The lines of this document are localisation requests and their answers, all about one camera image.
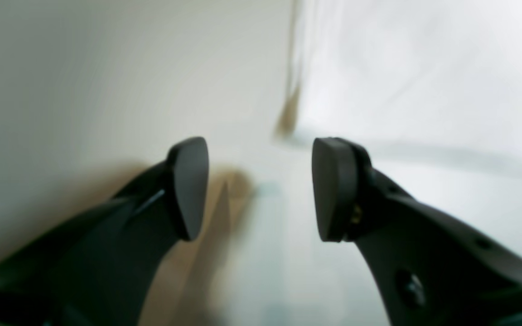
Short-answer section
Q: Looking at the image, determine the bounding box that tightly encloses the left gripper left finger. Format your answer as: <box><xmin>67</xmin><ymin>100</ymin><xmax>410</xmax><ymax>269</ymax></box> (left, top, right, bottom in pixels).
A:
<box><xmin>0</xmin><ymin>137</ymin><xmax>209</xmax><ymax>326</ymax></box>

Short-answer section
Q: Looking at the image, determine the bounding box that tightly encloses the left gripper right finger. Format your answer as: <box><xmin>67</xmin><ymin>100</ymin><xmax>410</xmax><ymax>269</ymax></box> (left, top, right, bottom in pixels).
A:
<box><xmin>311</xmin><ymin>138</ymin><xmax>522</xmax><ymax>326</ymax></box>

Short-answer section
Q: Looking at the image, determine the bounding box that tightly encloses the white printed T-shirt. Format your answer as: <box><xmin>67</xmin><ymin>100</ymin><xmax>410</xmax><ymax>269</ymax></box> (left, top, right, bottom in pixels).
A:
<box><xmin>226</xmin><ymin>0</ymin><xmax>522</xmax><ymax>326</ymax></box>

